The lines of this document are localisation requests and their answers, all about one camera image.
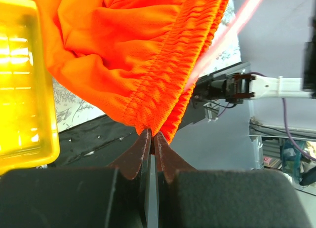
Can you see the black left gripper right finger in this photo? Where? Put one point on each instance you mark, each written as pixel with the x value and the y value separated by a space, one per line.
pixel 168 161

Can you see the pink wavy hanger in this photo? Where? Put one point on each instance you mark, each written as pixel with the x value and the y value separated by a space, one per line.
pixel 242 17

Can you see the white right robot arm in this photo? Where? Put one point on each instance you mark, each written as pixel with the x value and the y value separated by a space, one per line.
pixel 237 88

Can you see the orange shorts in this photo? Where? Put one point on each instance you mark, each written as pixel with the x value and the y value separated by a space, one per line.
pixel 129 58

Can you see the yellow plastic tray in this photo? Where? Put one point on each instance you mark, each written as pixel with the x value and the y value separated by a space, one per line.
pixel 28 124

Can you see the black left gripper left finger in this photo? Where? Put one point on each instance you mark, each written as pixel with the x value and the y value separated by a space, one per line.
pixel 130 162

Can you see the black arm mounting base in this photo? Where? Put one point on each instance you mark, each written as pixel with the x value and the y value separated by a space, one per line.
pixel 98 133

